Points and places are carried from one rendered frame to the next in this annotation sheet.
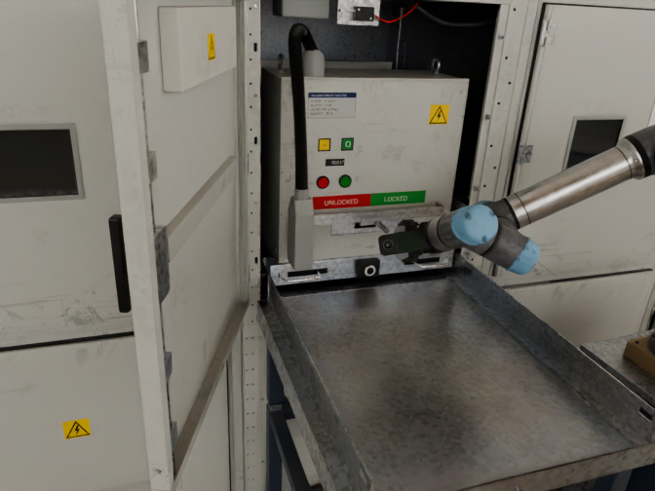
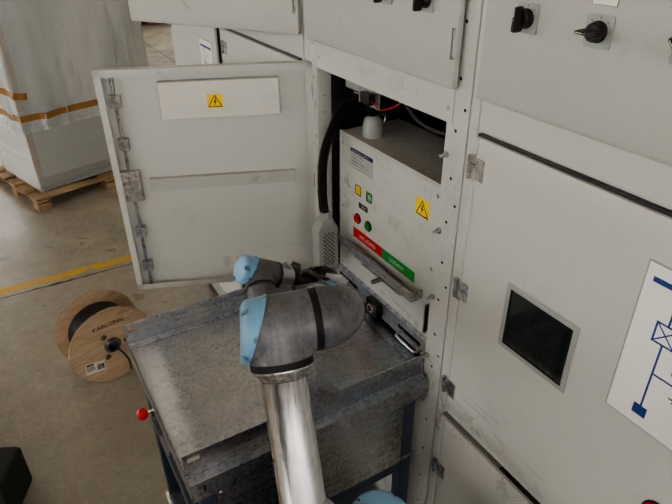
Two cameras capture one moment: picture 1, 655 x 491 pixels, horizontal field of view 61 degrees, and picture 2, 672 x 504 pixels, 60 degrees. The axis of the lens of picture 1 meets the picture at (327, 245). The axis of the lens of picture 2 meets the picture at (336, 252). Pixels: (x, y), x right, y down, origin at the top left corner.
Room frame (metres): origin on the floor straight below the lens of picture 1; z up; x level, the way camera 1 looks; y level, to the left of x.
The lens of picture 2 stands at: (0.96, -1.55, 1.98)
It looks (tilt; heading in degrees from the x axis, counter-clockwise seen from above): 31 degrees down; 79
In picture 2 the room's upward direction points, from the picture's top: straight up
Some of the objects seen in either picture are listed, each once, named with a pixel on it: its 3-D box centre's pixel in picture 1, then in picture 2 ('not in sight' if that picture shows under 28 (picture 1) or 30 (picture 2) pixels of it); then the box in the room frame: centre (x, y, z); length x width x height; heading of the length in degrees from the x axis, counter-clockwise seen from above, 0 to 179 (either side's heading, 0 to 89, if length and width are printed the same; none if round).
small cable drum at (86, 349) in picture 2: not in sight; (104, 335); (0.30, 0.85, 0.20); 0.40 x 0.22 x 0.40; 30
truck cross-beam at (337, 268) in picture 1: (363, 262); (383, 303); (1.40, -0.10, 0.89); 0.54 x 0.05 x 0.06; 109
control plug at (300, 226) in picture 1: (300, 231); (326, 242); (1.25, 0.07, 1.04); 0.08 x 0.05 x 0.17; 19
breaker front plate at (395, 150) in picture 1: (372, 176); (381, 234); (1.38, -0.11, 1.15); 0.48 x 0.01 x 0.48; 109
